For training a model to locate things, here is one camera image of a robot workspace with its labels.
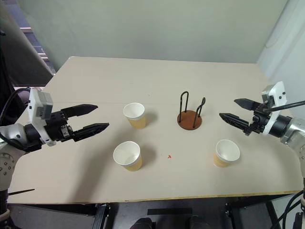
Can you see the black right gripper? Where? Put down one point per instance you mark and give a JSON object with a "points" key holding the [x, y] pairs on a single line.
{"points": [[258, 119]]}

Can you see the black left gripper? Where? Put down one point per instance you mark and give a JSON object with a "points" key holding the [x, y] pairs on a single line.
{"points": [[57, 126]]}

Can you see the beige slanted panel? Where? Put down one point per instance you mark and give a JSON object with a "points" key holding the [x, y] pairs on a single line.
{"points": [[26, 55]]}

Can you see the ribbed tan paper cup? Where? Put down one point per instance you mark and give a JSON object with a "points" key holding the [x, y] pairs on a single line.
{"points": [[226, 152], [126, 157], [135, 119]]}

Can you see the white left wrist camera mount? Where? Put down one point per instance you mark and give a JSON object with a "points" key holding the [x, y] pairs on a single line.
{"points": [[35, 107]]}

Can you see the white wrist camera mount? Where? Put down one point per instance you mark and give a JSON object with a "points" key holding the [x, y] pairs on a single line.
{"points": [[277, 95], [35, 107]]}

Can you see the dark rounded shape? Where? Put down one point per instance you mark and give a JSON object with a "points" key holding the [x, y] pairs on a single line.
{"points": [[144, 223]]}

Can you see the black table frame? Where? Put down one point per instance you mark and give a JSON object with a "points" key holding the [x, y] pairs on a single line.
{"points": [[71, 212]]}

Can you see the thin black stick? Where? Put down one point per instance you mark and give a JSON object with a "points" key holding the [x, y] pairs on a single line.
{"points": [[22, 191]]}

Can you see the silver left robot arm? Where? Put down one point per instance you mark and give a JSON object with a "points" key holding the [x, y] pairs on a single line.
{"points": [[12, 133]]}

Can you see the white background panel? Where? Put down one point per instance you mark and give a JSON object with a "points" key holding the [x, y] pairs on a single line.
{"points": [[283, 40]]}

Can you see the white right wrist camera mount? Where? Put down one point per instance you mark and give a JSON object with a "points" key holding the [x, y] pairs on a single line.
{"points": [[277, 95]]}

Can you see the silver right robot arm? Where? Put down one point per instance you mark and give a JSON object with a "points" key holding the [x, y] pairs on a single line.
{"points": [[294, 132]]}

